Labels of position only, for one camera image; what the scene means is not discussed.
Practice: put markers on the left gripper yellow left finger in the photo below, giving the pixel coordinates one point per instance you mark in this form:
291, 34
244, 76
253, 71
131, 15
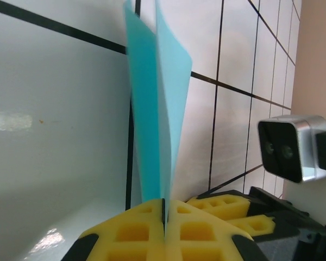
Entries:
130, 233

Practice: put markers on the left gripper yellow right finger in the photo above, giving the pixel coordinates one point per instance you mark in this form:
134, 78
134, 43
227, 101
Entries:
206, 233

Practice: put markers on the light blue paper sheet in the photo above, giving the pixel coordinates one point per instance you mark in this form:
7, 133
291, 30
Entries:
157, 108

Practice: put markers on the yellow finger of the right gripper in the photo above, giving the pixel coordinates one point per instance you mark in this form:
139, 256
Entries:
228, 206
258, 225

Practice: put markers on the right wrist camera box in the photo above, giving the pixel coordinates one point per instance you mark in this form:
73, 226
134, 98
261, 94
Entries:
304, 146

